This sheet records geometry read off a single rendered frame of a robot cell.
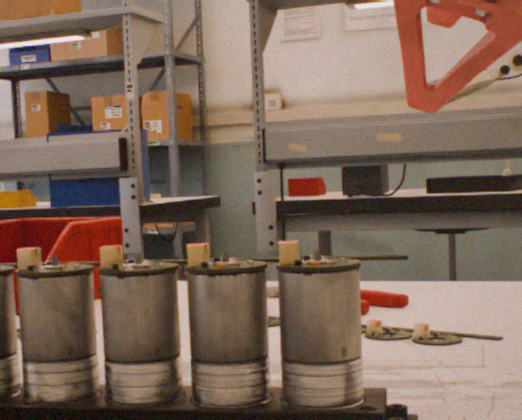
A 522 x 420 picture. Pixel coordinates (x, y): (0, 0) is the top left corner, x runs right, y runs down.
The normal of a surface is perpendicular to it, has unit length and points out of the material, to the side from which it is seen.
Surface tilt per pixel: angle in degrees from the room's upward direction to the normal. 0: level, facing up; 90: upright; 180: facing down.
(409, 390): 0
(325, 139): 90
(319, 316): 90
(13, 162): 90
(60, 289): 90
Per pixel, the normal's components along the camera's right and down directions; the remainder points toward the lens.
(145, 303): 0.15, 0.07
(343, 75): -0.37, 0.09
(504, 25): -0.33, 0.84
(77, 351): 0.62, 0.04
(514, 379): -0.04, -1.00
